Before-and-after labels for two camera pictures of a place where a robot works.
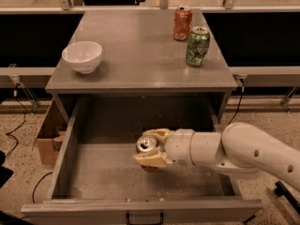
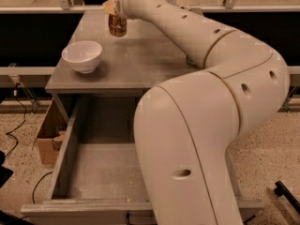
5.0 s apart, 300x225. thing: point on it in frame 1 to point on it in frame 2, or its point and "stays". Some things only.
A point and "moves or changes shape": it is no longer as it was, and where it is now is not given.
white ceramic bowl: x=83 y=56 stays
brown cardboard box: x=52 y=134 stays
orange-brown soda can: x=144 y=144 moves or changes shape
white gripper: x=178 y=146 to x=119 y=6
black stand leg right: x=288 y=195 stays
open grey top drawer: x=96 y=179 stays
